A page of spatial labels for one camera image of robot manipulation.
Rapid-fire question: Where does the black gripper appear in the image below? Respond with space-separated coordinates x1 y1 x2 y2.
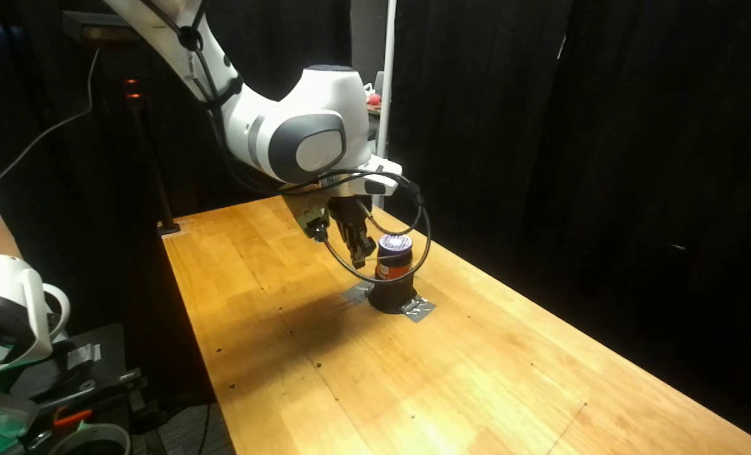
305 191 375 267

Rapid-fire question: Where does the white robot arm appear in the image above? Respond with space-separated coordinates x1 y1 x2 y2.
103 0 402 267

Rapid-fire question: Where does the brown cup with purple lid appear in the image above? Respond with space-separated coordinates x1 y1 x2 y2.
368 236 416 314

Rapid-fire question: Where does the grey tape patch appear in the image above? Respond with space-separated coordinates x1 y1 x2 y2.
343 284 435 324

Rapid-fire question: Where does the white vertical pole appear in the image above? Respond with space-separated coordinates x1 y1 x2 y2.
376 0 399 157

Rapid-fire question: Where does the white VR headset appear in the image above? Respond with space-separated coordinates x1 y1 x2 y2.
0 251 74 425

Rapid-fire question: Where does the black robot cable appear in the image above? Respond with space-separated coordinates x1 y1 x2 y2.
280 166 435 286

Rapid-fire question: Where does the black camera tripod stand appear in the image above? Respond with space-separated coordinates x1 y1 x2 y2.
59 8 181 237

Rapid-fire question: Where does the black clamp with orange handle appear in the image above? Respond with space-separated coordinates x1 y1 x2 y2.
28 395 131 438

